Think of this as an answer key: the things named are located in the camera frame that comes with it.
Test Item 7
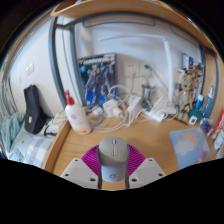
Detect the white wall outlet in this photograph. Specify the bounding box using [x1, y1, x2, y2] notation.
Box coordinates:
[123, 61, 139, 78]

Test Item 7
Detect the white red-capped lotion pump bottle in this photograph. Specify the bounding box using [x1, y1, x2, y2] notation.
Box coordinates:
[64, 89, 92, 136]

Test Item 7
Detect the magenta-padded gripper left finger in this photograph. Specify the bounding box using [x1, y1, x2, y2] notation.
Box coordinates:
[60, 144, 103, 190]

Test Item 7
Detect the grey computer mouse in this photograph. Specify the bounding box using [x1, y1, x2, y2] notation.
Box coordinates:
[97, 136, 130, 183]

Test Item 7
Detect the white wall switch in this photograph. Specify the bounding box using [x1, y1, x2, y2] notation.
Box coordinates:
[25, 62, 35, 77]

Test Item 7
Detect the colourful printed box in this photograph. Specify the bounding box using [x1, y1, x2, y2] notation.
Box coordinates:
[181, 53, 205, 88]

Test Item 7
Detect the black bag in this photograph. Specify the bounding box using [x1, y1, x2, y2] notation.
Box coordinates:
[23, 84, 48, 135]

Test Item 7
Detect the white mug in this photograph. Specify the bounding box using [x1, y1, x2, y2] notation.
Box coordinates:
[214, 131, 224, 149]

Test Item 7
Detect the cloud print mouse pad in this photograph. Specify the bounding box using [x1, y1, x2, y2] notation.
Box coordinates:
[168, 126, 211, 170]

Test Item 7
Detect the white charger block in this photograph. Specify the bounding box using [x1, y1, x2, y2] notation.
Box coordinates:
[102, 99, 118, 118]

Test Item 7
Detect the blue drink carton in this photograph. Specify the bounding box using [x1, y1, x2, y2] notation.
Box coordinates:
[200, 118, 214, 136]

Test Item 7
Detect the plaid bedding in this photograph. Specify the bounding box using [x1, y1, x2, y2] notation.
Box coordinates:
[13, 133, 56, 169]

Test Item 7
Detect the small white cube clock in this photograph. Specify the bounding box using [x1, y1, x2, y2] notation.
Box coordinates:
[188, 115, 198, 126]

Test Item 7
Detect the green blanket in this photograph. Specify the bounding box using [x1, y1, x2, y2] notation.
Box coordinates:
[0, 111, 26, 161]

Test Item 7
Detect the white coiled cable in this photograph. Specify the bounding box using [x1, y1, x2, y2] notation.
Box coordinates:
[88, 84, 148, 133]

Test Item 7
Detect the blue white-capped tube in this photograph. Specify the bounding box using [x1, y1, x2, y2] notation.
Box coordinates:
[189, 94, 204, 118]

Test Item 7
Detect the tan tree figure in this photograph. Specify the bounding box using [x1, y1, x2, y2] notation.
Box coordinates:
[178, 73, 198, 122]

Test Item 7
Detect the robot model kit box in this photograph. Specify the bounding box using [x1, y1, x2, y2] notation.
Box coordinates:
[77, 53, 118, 109]

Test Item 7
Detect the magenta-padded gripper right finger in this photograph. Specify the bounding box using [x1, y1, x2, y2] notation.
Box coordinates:
[124, 144, 167, 190]

